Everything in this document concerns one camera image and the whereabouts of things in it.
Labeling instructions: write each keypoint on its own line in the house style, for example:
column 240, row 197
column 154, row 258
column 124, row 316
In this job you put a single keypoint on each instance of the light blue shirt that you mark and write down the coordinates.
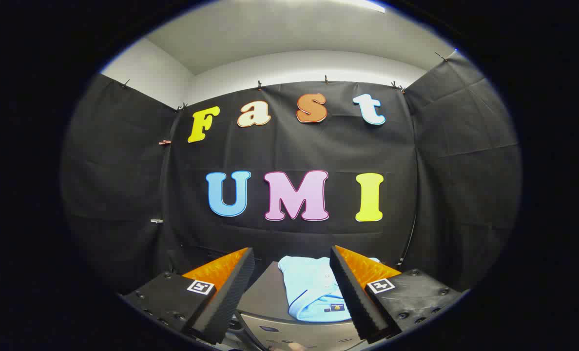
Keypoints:
column 309, row 287

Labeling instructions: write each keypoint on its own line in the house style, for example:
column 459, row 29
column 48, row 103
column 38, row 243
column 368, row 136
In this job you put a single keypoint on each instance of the thin grey pole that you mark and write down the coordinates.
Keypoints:
column 409, row 241

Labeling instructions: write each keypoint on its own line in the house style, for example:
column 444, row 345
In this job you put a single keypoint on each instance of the black backdrop cloth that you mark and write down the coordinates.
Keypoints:
column 294, row 146

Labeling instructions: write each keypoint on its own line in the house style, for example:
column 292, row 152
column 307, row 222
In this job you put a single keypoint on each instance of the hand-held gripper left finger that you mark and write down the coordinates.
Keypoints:
column 231, row 292

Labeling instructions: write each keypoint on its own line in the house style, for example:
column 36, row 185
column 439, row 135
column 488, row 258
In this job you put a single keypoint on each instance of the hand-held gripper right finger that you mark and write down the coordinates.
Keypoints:
column 355, row 297

